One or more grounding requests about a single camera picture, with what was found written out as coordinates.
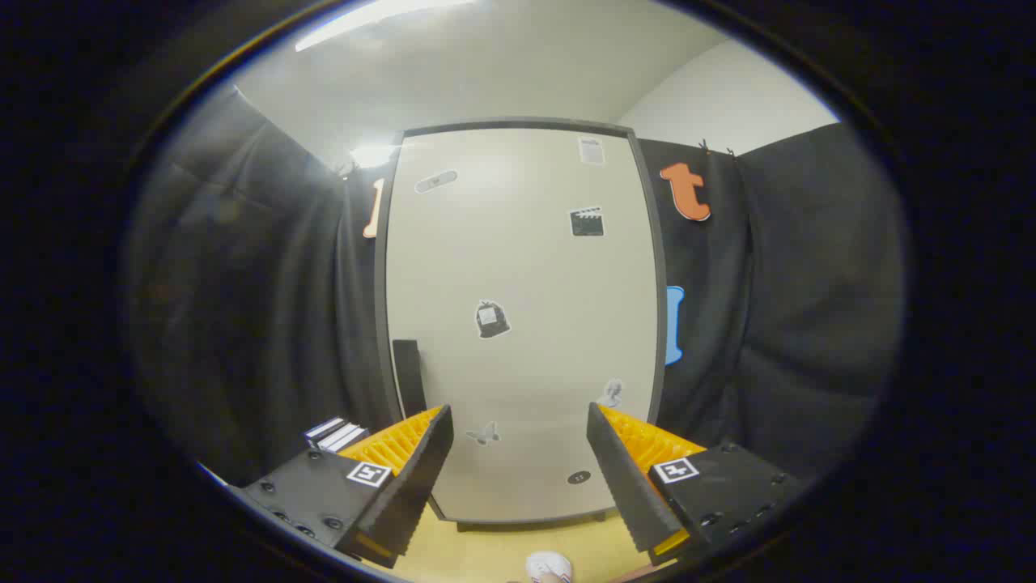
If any white shoe cabinet door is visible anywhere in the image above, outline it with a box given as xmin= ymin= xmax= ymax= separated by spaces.
xmin=387 ymin=130 xmax=658 ymax=521

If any blue spine book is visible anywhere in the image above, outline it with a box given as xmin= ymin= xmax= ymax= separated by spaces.
xmin=305 ymin=417 xmax=347 ymax=446

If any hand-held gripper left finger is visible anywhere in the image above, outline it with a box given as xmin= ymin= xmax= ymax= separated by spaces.
xmin=229 ymin=405 xmax=455 ymax=569

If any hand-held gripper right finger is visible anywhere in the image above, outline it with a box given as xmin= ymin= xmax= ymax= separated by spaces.
xmin=586 ymin=402 xmax=806 ymax=566

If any white shoe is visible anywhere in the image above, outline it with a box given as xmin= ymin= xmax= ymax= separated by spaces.
xmin=526 ymin=552 xmax=573 ymax=583

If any grey cover book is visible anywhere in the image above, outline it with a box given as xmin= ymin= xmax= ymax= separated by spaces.
xmin=320 ymin=423 xmax=369 ymax=453

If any grey shoe cabinet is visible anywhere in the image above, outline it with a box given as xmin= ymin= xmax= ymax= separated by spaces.
xmin=375 ymin=119 xmax=669 ymax=533

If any black backdrop cloth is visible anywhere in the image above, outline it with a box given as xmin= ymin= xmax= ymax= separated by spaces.
xmin=125 ymin=85 xmax=906 ymax=487

